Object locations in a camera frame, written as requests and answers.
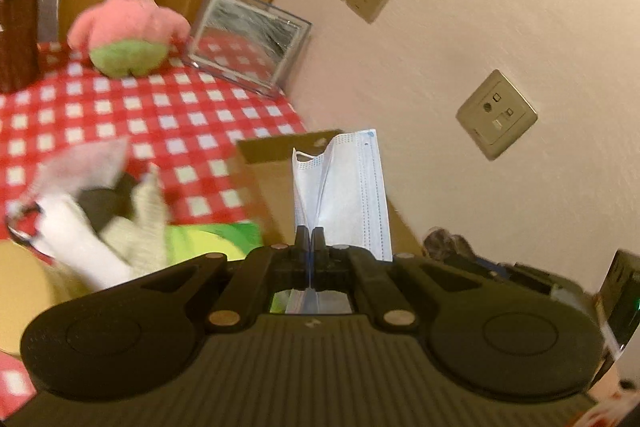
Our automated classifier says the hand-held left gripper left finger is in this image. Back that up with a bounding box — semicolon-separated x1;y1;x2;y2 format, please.
141;226;312;334

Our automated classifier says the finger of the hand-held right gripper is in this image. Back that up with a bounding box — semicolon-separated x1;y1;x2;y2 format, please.
422;227;506;279

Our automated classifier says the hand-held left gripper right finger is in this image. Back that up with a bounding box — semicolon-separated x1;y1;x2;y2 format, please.
311;226;482;334

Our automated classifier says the white face mask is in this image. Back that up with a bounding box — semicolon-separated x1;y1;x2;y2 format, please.
284;129;394;316

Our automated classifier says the brown cardboard box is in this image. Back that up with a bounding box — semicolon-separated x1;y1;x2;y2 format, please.
235;129;427;259

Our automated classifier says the cream towel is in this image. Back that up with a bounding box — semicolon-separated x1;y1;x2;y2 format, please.
99;166;170;282

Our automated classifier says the green tissue box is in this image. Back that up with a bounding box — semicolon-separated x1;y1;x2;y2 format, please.
162;220;267;269

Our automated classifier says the person's red patterned clothing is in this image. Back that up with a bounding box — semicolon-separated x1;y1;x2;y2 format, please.
582;354;640;427

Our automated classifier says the red checked tablecloth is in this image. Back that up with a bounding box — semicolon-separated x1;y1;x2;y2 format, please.
0;39;309;409

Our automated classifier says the pink starfish plush toy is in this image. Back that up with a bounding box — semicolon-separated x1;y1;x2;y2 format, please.
67;0;192;79

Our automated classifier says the nut jar with gold lid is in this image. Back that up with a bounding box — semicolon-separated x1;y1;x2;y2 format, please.
0;239;55;354

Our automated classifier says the brown cylindrical canister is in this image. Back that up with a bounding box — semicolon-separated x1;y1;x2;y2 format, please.
0;0;41;94

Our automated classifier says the beige data wall panel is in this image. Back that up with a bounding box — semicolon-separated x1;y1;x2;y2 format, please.
455;69;539;162

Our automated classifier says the clear acrylic picture frame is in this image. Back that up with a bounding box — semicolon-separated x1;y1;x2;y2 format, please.
180;0;314;99

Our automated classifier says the metal ring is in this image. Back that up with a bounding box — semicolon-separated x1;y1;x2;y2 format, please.
4;198;47;249

